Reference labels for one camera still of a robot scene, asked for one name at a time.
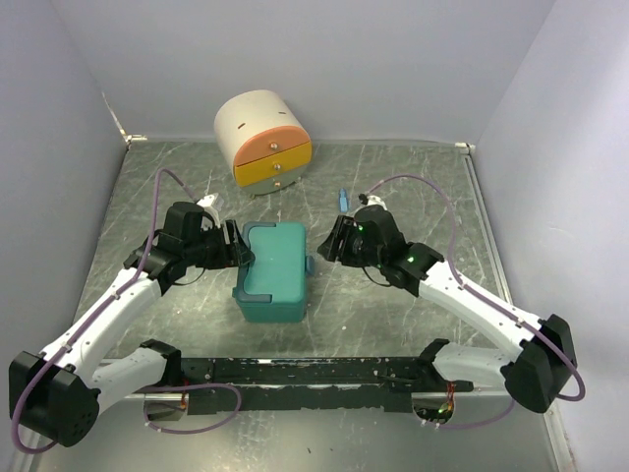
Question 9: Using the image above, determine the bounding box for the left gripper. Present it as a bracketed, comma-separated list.
[184, 218, 256, 269]

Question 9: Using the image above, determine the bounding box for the teal medicine box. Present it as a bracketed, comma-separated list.
[232, 221, 314, 324]

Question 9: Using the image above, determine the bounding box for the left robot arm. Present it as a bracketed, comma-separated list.
[9, 202, 255, 454]

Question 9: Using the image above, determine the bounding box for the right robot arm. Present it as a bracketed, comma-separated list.
[317, 205, 577, 413]

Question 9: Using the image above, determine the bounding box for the blue plastic vial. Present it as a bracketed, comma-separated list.
[338, 188, 350, 213]

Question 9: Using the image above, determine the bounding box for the round mini drawer cabinet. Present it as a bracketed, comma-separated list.
[213, 89, 313, 197]

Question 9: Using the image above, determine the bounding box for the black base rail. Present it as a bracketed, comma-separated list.
[178, 357, 474, 415]

